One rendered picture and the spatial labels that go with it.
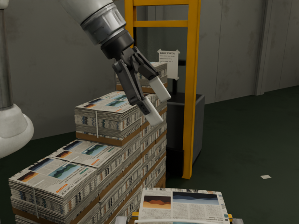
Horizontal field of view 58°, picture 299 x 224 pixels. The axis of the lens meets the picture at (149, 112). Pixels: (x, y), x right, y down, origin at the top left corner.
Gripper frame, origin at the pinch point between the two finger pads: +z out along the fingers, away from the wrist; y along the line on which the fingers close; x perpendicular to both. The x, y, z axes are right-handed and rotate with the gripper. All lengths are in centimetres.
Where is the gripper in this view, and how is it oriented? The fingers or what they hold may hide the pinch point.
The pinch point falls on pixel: (160, 107)
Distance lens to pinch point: 67.1
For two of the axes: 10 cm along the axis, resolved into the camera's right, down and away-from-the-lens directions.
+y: -2.0, 4.4, -8.7
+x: 8.1, -4.3, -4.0
